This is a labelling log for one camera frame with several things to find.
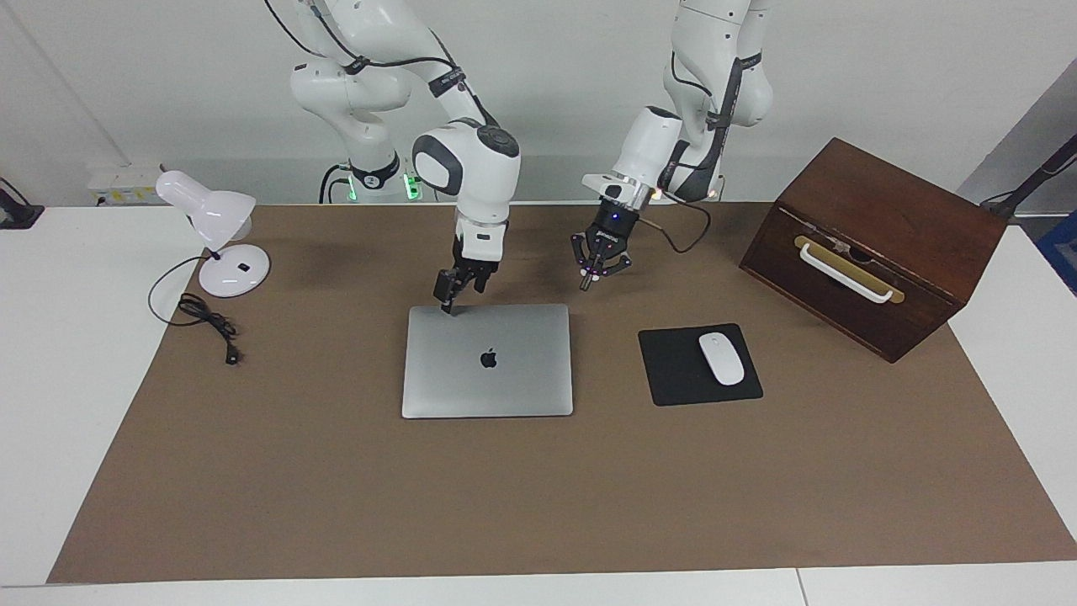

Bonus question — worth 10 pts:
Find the brown table mat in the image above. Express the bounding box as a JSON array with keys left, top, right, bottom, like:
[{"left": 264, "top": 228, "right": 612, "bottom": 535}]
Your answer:
[{"left": 46, "top": 200, "right": 1077, "bottom": 584}]

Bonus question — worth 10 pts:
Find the blue crate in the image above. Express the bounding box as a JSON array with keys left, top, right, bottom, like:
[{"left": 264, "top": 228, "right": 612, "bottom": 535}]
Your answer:
[{"left": 1037, "top": 210, "right": 1077, "bottom": 295}]

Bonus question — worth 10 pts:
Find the white box handle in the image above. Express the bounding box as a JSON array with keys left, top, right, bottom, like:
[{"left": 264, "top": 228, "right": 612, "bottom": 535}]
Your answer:
[{"left": 798, "top": 242, "right": 894, "bottom": 304}]

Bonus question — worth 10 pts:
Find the white desk lamp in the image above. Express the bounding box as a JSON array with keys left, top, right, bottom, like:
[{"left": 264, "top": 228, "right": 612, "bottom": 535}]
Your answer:
[{"left": 156, "top": 170, "right": 272, "bottom": 298}]

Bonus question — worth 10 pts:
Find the black stand pole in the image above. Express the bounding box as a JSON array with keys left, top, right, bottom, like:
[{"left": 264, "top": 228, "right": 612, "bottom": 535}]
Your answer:
[{"left": 980, "top": 135, "right": 1077, "bottom": 221}]

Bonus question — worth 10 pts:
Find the black lamp power cable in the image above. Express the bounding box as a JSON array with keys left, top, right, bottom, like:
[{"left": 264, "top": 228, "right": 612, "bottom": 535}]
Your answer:
[{"left": 148, "top": 255, "right": 245, "bottom": 367}]

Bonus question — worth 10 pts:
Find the dark wooden box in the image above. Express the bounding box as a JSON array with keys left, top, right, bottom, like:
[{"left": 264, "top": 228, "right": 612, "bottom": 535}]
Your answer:
[{"left": 739, "top": 137, "right": 1009, "bottom": 364}]

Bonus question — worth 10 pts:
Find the silver laptop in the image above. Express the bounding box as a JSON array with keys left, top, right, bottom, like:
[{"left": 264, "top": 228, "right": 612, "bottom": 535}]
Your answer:
[{"left": 401, "top": 304, "right": 575, "bottom": 420}]

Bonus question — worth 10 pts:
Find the white power strip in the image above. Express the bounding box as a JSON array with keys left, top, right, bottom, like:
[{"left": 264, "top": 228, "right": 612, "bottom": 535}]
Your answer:
[{"left": 88, "top": 163, "right": 166, "bottom": 207}]

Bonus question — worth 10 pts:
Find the white computer mouse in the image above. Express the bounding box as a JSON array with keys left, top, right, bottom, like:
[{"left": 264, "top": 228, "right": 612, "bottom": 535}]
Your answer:
[{"left": 698, "top": 332, "right": 746, "bottom": 387}]

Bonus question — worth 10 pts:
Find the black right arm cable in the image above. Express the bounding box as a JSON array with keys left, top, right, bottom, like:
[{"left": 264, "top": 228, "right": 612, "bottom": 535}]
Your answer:
[{"left": 265, "top": 0, "right": 499, "bottom": 129}]

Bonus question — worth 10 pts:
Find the black right base cable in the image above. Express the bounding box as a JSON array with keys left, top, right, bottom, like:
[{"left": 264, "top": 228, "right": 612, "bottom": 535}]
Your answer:
[{"left": 318, "top": 164, "right": 351, "bottom": 205}]

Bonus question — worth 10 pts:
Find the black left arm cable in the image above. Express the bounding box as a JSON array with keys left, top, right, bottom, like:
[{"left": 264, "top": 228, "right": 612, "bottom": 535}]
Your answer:
[{"left": 639, "top": 50, "right": 713, "bottom": 255}]

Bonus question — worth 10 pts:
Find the black mouse pad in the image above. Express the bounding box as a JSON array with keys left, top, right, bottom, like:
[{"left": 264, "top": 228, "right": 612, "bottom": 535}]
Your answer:
[{"left": 637, "top": 323, "right": 764, "bottom": 407}]

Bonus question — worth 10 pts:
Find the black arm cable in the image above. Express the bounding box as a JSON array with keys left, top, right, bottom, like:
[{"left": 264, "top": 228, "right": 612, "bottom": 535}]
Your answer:
[
  {"left": 265, "top": 0, "right": 499, "bottom": 129},
  {"left": 639, "top": 50, "right": 713, "bottom": 255}
]

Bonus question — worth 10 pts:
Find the black clamp mount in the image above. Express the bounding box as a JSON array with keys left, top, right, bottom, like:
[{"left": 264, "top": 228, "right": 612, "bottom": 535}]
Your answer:
[{"left": 0, "top": 178, "right": 45, "bottom": 230}]

